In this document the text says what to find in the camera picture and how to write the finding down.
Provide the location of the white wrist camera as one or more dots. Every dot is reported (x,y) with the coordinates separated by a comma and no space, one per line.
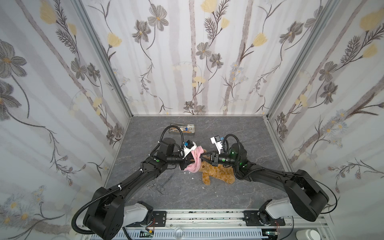
(188,147)
(218,142)

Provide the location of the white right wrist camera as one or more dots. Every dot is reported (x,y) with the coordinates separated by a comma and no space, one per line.
(218,142)

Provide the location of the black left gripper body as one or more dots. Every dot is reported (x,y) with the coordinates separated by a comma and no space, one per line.
(183,161)

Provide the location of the brown teddy bear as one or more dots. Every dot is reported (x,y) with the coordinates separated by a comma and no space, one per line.
(220,173)

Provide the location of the metal instrument tray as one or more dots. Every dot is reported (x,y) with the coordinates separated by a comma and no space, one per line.
(185,128)

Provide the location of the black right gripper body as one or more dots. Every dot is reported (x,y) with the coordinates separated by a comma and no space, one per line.
(214,158)

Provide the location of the pink teddy hoodie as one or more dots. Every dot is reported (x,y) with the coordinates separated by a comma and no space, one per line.
(197,163)

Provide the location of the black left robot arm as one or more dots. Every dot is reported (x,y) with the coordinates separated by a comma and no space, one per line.
(104,214)

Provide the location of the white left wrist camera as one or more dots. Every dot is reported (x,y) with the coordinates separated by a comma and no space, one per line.
(188,147)

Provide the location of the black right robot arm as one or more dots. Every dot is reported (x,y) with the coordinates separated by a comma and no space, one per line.
(306,197)

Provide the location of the steel surgical scissors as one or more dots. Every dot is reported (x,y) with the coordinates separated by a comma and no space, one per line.
(160,187)

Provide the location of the white round container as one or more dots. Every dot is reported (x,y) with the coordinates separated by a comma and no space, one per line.
(308,234)

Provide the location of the white perforated cable duct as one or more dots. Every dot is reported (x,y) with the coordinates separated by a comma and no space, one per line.
(198,234)

